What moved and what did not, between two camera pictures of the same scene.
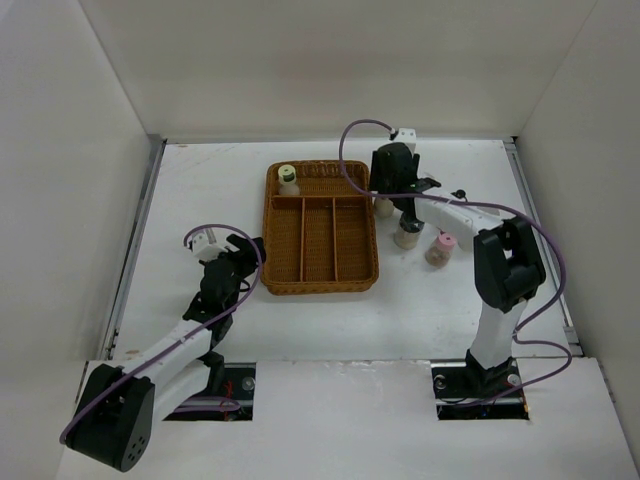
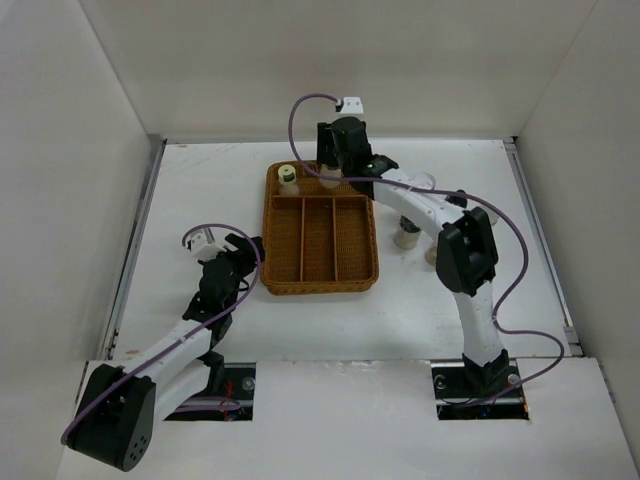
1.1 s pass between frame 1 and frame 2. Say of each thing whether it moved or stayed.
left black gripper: stayed
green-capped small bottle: stayed
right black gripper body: moved
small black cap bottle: stayed
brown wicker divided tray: stayed
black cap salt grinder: moved
